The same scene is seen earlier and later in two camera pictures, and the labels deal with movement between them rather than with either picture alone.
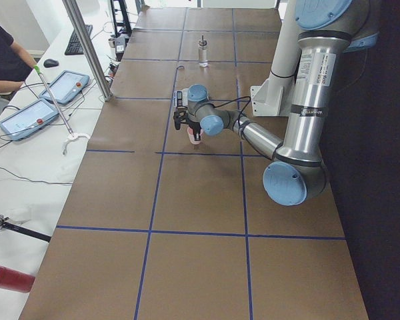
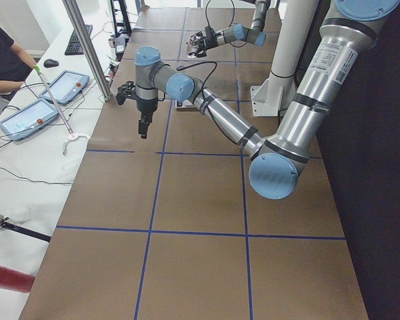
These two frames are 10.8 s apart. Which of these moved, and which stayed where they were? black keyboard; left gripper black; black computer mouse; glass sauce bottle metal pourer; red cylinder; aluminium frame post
Moved: glass sauce bottle metal pourer; left gripper black
Stayed: black computer mouse; red cylinder; aluminium frame post; black keyboard
